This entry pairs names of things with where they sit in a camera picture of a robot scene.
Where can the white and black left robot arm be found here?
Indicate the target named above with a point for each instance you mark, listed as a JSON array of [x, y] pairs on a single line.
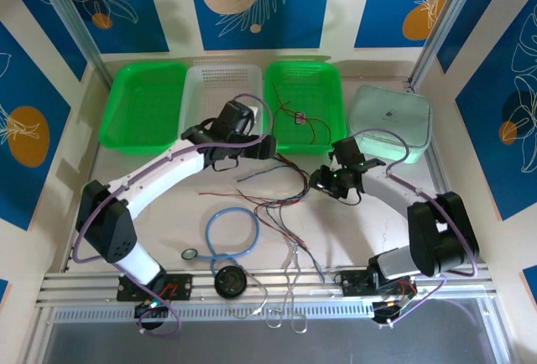
[[159, 175]]

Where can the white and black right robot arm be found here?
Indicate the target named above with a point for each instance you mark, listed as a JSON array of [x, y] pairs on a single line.
[[390, 194]]

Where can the white plastic mesh basket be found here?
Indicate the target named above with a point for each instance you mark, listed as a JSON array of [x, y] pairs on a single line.
[[210, 87]]

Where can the small printed tag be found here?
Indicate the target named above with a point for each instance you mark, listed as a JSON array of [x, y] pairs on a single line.
[[300, 118]]

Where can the green plastic mesh basket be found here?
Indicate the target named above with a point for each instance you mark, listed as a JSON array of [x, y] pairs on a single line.
[[138, 104], [319, 95]]

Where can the translucent lidded plastic box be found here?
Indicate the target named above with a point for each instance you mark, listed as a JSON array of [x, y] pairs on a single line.
[[403, 129]]

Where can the blue tube stethoscope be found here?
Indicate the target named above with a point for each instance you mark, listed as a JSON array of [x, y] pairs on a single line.
[[190, 253]]

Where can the black round speaker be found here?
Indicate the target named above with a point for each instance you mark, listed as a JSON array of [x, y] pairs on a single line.
[[229, 282]]

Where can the black electronics board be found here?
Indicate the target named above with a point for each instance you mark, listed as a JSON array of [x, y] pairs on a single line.
[[149, 309], [390, 308]]

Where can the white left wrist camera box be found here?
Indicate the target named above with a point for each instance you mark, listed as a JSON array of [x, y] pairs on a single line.
[[255, 113]]

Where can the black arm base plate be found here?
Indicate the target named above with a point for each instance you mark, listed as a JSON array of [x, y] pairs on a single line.
[[350, 282], [184, 286]]

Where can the aluminium frame post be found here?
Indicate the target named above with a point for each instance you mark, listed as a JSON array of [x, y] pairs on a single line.
[[71, 16], [452, 16]]

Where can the aluminium frame rail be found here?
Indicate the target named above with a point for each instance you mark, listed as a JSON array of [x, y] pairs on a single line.
[[84, 288]]

